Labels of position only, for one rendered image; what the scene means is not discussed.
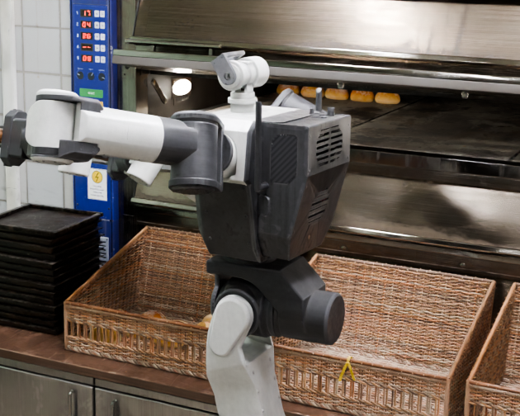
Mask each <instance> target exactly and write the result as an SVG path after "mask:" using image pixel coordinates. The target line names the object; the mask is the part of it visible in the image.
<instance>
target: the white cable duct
mask: <svg viewBox="0 0 520 416"><path fill-rule="evenodd" d="M0 32H1V56H2V100H3V124H4V117H5V115H6V114H7V113H8V112H9V111H10V110H13V109H17V71H16V46H15V21H14V0H0ZM5 169H6V193H7V210H11V209H14V208H16V207H18V206H21V198H20V172H19V167H18V166H12V167H7V166H5Z"/></svg>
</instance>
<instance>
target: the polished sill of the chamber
mask: <svg viewBox="0 0 520 416"><path fill-rule="evenodd" d="M349 162H356V163H371V164H379V165H386V166H394V167H402V168H416V169H424V170H432V171H439V172H447V173H461V174H469V175H477V176H485V177H499V178H507V179H514V180H520V162H513V161H504V160H496V159H488V158H472V157H464V156H456V155H448V154H432V153H424V152H416V151H408V150H399V149H384V148H376V147H367V146H359V145H351V144H350V161H349Z"/></svg>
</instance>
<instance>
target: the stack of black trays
mask: <svg viewBox="0 0 520 416"><path fill-rule="evenodd" d="M102 216H103V213H102V212H96V211H90V210H78V209H71V208H64V207H58V206H46V205H40V204H33V203H27V204H25V205H23V206H18V207H16V208H14V209H11V210H7V211H4V212H3V213H0V324H2V325H6V326H11V327H15V328H20V329H28V330H32V331H36V332H42V333H49V334H53V335H57V334H59V333H61V332H63V331H64V301H65V300H66V299H67V298H68V297H70V295H72V294H73V293H74V292H75V290H77V289H78V288H79V287H80V285H82V284H83V283H84V282H85V281H86V280H87V279H89V278H90V277H91V276H92V275H93V274H94V273H95V272H96V271H97V270H99V269H100V265H102V264H103V263H104V262H99V258H101V257H103V256H104V255H101V254H99V251H100V250H102V249H104V248H100V247H99V244H101V243H103V242H102V241H100V240H101V236H103V235H105V234H99V233H98V230H99V229H103V227H98V226H97V223H98V222H101V221H102V220H99V218H100V217H102Z"/></svg>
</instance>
